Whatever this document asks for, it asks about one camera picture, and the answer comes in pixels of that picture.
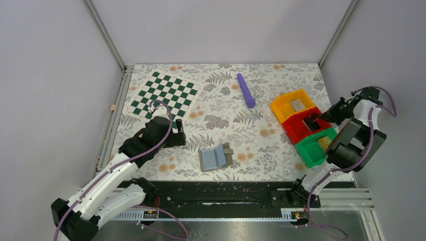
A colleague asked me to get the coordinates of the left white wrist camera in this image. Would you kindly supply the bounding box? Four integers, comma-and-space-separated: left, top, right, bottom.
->
152, 107, 170, 120

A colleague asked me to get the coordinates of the red bin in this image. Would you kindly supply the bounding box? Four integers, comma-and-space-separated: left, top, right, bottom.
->
282, 107, 332, 145

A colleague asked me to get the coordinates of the silver item in yellow bin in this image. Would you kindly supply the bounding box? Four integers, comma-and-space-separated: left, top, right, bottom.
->
290, 99, 305, 112

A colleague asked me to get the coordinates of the floral table mat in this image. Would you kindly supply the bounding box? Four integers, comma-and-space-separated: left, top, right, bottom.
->
125, 63, 331, 181

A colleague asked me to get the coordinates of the black item in red bin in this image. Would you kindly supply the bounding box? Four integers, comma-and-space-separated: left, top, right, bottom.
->
303, 119, 321, 133

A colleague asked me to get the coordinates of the grey card holder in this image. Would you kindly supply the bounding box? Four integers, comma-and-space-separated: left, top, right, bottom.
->
198, 143, 234, 172

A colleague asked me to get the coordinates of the green white chessboard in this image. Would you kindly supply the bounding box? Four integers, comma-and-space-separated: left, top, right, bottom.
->
123, 70, 204, 130

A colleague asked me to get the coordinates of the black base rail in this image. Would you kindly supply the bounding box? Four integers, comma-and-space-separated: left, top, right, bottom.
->
118, 180, 322, 220

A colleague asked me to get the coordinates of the yellow bin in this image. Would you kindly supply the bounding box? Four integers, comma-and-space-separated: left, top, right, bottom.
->
270, 89, 316, 124

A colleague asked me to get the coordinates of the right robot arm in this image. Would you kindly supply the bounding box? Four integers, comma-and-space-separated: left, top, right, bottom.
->
286, 86, 387, 207

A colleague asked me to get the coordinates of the yellow item in green bin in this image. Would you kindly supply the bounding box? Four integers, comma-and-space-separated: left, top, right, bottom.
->
317, 136, 332, 153

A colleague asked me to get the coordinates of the green bin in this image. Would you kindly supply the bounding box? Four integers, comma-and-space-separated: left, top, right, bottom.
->
295, 128, 337, 168

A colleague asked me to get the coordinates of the purple cylinder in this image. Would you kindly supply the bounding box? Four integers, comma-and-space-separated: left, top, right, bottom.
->
237, 73, 256, 108

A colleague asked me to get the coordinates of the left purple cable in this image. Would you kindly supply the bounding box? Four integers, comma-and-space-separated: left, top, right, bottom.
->
53, 99, 190, 241

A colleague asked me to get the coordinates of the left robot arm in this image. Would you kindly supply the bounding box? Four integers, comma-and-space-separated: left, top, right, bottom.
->
51, 116, 186, 240

